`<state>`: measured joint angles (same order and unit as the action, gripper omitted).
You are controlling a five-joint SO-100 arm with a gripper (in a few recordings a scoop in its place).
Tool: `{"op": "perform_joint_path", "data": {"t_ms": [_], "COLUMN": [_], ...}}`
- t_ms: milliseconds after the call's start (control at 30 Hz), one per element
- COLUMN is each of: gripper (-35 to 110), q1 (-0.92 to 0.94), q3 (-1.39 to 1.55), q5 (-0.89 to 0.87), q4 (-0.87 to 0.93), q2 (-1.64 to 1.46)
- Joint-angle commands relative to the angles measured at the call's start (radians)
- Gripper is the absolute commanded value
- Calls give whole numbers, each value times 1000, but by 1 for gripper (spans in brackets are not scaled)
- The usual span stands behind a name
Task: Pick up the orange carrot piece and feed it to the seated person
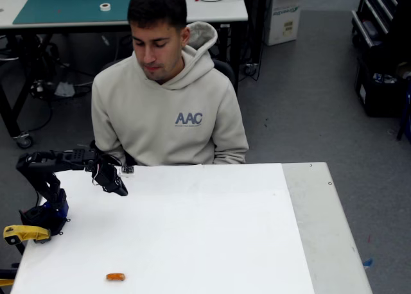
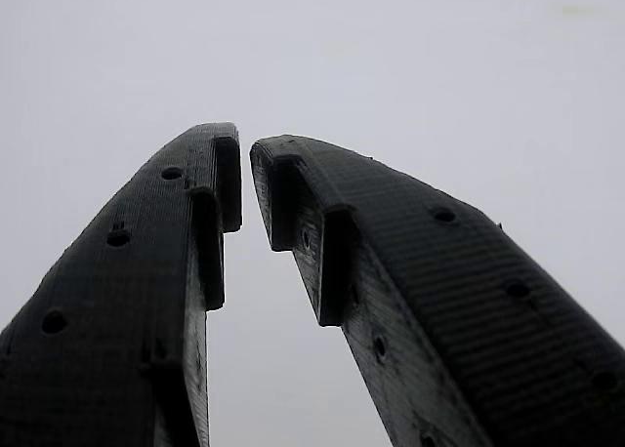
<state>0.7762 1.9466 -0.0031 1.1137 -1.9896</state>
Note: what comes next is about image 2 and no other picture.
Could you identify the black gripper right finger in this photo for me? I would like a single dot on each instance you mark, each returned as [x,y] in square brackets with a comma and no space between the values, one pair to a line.
[464,320]

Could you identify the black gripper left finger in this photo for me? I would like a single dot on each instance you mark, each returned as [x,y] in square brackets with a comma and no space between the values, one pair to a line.
[122,296]

